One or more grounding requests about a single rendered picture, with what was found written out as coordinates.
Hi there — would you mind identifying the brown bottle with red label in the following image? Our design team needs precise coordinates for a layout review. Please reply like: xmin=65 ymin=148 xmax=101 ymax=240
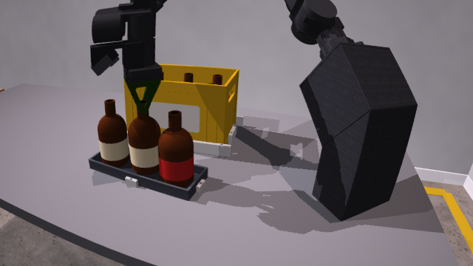
xmin=158 ymin=110 xmax=194 ymax=188

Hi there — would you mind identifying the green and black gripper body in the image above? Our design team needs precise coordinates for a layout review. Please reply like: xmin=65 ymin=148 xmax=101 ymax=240
xmin=123 ymin=37 xmax=162 ymax=83

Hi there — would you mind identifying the yellow crate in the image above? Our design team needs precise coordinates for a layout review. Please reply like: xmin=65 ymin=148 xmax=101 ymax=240
xmin=124 ymin=64 xmax=238 ymax=145

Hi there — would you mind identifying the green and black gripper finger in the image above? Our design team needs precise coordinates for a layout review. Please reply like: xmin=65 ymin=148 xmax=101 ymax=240
xmin=126 ymin=79 xmax=161 ymax=114
xmin=143 ymin=86 xmax=151 ymax=100

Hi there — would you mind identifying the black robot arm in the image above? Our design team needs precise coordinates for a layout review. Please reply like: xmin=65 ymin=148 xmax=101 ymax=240
xmin=90 ymin=0 xmax=364 ymax=76

